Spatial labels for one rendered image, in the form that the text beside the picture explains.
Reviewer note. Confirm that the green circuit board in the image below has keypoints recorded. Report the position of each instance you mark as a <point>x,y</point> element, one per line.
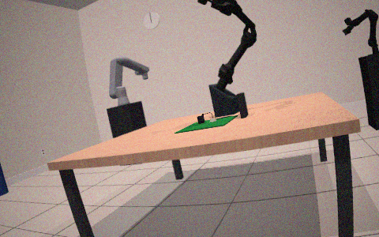
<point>207,124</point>

